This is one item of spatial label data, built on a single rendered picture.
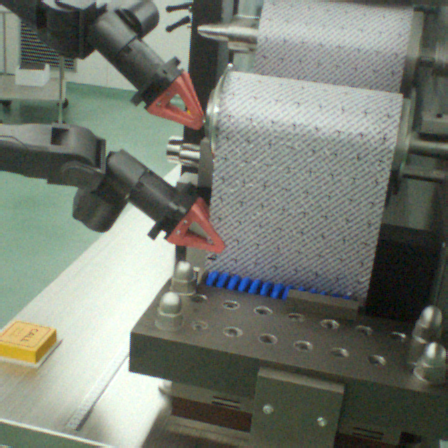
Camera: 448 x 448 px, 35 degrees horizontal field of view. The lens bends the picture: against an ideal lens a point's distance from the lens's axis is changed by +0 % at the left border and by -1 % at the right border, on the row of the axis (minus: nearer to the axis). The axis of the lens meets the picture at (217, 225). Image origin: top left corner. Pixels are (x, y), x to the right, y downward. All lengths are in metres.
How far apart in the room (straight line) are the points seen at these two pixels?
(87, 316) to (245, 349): 0.38
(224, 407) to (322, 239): 0.26
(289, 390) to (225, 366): 0.08
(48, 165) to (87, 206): 0.10
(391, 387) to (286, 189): 0.30
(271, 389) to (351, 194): 0.29
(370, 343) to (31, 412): 0.44
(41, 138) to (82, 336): 0.32
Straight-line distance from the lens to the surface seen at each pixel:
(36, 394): 0.99
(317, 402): 0.84
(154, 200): 0.99
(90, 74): 7.15
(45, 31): 1.10
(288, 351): 0.87
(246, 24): 1.23
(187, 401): 0.92
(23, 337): 1.07
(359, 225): 0.97
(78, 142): 0.98
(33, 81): 5.98
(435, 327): 0.94
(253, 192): 0.97
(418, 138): 0.99
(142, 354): 0.89
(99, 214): 1.04
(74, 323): 1.15
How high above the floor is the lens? 1.48
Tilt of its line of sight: 22 degrees down
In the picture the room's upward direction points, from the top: 5 degrees clockwise
